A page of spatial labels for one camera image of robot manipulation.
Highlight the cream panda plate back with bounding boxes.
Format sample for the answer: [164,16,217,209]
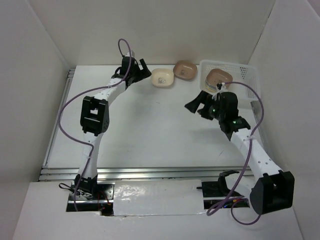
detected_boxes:
[150,68,175,88]

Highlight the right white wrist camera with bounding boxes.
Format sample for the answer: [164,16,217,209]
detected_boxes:
[211,82,228,100]

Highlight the white plastic basket bin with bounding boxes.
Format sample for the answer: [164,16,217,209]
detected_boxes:
[198,59,261,102]

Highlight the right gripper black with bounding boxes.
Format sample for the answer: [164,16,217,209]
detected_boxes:
[185,89,226,121]

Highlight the brown panda plate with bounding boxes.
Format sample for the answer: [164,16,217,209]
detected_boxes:
[205,68,233,85]
[173,60,198,81]

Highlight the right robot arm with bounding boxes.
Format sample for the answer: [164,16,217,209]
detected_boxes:
[185,91,295,215]

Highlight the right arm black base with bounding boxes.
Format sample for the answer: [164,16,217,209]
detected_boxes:
[196,170,249,210]

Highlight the white taped cover panel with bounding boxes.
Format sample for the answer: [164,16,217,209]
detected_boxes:
[113,179,205,216]

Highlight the brown panda plate back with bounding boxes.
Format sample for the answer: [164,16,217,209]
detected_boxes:
[173,60,198,81]

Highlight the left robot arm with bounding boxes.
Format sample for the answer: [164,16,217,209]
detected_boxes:
[74,56,151,200]

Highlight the purple panda plate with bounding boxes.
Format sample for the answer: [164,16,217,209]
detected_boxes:
[204,80,217,93]

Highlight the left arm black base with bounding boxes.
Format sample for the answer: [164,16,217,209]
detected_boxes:
[58,183,115,217]

